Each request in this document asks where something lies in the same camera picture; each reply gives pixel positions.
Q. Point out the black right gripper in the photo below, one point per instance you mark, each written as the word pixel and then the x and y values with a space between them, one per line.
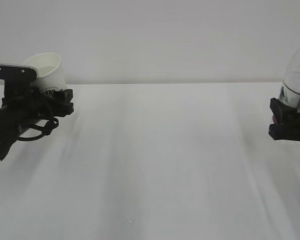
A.
pixel 285 123

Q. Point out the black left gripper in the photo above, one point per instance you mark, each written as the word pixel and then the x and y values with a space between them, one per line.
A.
pixel 56 103

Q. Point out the white paper cup green logo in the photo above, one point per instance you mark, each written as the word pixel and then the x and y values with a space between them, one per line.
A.
pixel 50 73

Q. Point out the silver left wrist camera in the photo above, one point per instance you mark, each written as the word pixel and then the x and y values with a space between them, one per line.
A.
pixel 17 79

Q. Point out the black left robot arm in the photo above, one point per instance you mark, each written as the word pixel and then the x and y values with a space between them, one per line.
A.
pixel 31 117

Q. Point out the clear water bottle red label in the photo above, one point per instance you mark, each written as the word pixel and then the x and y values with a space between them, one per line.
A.
pixel 289 94

